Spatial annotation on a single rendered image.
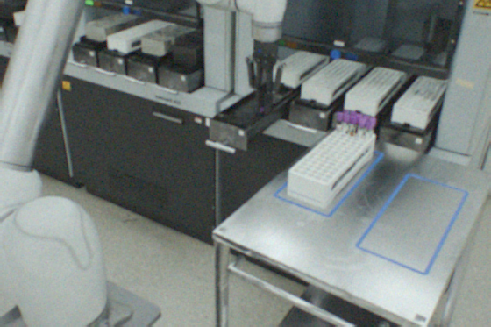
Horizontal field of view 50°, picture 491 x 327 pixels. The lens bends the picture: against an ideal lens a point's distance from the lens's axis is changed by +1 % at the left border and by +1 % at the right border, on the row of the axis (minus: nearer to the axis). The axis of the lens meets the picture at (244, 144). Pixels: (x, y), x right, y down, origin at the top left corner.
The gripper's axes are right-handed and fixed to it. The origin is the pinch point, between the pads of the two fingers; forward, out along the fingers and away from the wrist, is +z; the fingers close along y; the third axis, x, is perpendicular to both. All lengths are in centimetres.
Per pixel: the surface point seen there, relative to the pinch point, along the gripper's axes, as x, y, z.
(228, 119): 12.3, 5.1, 2.5
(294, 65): -29.7, 4.2, -2.1
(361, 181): 23.2, -40.8, 2.4
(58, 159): -11, 118, 65
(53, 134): -11, 118, 51
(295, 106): -11.2, -5.8, 4.4
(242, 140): 13.5, -0.7, 7.5
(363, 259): 51, -51, 2
